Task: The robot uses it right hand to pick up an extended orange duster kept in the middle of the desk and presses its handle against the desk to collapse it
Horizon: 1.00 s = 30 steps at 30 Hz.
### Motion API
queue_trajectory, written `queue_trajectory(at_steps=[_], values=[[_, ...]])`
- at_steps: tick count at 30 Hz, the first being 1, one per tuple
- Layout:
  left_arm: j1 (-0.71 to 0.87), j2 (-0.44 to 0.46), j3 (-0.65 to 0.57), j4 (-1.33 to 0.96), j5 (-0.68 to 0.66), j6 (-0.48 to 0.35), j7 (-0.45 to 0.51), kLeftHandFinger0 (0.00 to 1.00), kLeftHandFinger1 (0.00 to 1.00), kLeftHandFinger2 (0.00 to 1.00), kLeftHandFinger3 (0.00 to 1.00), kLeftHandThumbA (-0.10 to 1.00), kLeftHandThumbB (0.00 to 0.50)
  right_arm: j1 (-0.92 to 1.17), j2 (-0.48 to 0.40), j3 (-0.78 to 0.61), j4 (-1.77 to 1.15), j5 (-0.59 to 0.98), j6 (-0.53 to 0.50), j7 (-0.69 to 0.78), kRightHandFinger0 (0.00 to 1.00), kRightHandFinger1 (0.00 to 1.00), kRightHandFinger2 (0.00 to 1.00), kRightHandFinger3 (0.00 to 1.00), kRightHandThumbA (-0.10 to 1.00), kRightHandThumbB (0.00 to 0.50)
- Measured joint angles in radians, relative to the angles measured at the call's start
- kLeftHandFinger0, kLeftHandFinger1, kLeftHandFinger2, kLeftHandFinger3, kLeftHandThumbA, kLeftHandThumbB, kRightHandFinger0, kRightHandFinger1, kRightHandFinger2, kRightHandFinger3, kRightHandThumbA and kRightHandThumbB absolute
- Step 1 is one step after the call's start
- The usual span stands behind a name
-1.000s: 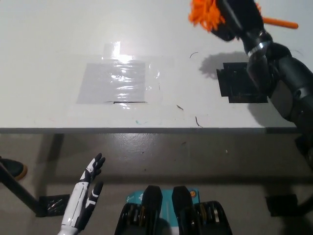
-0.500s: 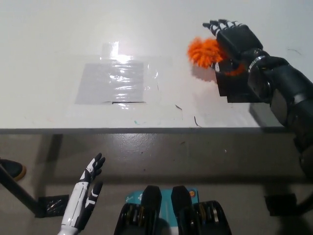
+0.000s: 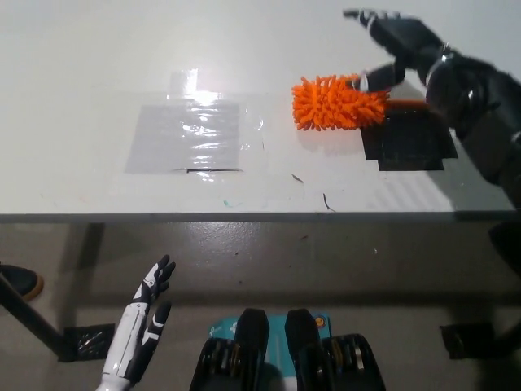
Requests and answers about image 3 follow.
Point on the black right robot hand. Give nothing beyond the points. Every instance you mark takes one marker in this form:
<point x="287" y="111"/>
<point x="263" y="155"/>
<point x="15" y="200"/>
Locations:
<point x="411" y="36"/>

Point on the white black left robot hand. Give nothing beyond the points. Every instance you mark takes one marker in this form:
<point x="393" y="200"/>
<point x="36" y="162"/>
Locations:
<point x="130" y="338"/>

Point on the orange microfiber telescopic duster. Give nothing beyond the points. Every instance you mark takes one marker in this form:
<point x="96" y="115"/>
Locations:
<point x="329" y="104"/>

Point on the black tape patch on desk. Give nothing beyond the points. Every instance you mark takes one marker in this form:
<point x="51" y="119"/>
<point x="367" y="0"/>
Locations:
<point x="407" y="146"/>

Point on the black tape patch on floor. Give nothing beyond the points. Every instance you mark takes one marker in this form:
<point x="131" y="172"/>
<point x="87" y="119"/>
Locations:
<point x="87" y="342"/>

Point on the black slanted metal bar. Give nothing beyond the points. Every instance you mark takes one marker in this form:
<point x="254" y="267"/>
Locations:
<point x="32" y="322"/>

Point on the black shoe with tan sole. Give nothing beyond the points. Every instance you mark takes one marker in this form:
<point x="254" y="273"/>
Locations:
<point x="20" y="281"/>

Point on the grey sheet under clear tape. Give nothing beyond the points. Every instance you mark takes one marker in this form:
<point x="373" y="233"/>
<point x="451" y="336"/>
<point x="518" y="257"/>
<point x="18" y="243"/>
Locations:
<point x="163" y="142"/>

